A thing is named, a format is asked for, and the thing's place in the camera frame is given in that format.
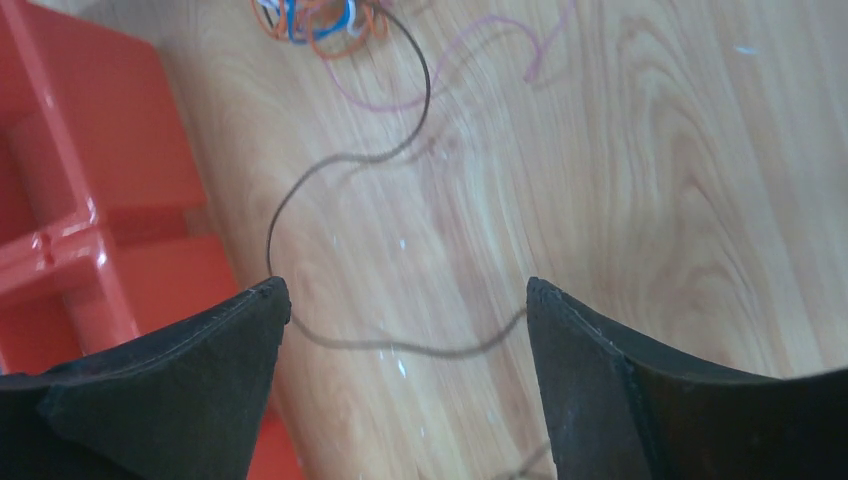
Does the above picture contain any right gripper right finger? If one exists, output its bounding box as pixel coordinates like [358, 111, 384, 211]
[526, 277, 847, 479]

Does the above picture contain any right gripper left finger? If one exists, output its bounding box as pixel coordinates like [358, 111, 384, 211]
[1, 276, 291, 479]

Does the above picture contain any thin pink cable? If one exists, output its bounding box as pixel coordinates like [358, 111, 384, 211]
[324, 0, 578, 114]

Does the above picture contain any red bin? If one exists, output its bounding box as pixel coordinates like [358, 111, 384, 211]
[0, 218, 306, 480]
[1, 1, 206, 241]

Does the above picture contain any orange blue tangled cable bundle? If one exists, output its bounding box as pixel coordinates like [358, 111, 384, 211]
[250, 0, 392, 61]

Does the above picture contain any red bin rightmost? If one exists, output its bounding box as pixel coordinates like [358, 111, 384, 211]
[0, 218, 306, 480]

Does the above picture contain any thin black cable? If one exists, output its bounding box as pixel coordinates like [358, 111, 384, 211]
[264, 6, 558, 480]

